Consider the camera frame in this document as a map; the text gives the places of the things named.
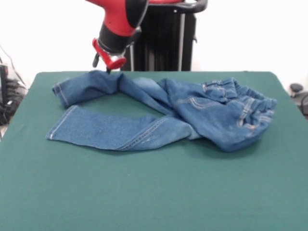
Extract black chair base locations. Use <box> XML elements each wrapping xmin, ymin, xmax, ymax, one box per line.
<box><xmin>290</xmin><ymin>83</ymin><xmax>308</xmax><ymax>120</ymax></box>

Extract black cable bundle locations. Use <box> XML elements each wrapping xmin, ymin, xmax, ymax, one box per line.
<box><xmin>0</xmin><ymin>78</ymin><xmax>26</xmax><ymax>126</ymax></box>

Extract black robot pedestal stand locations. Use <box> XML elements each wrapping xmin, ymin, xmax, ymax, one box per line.
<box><xmin>122</xmin><ymin>0</ymin><xmax>209</xmax><ymax>72</ymax></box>

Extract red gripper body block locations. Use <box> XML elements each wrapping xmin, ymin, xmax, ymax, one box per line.
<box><xmin>92</xmin><ymin>38</ymin><xmax>127</xmax><ymax>70</ymax></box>

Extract blue denim jeans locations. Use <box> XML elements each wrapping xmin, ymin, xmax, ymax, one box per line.
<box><xmin>45</xmin><ymin>69</ymin><xmax>278</xmax><ymax>153</ymax></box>

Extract dark green table cloth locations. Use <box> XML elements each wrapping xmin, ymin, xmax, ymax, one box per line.
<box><xmin>0</xmin><ymin>71</ymin><xmax>308</xmax><ymax>231</ymax></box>

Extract black electronics box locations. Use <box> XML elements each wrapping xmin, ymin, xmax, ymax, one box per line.
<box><xmin>0</xmin><ymin>64</ymin><xmax>9</xmax><ymax>104</ymax></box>

